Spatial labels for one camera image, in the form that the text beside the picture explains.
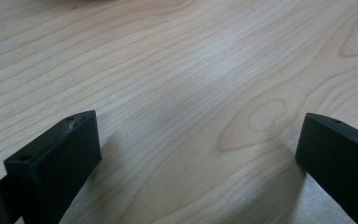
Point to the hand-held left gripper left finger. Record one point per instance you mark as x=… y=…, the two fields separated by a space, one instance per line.
x=52 y=161

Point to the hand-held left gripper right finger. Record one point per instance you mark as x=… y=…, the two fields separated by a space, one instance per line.
x=341 y=161

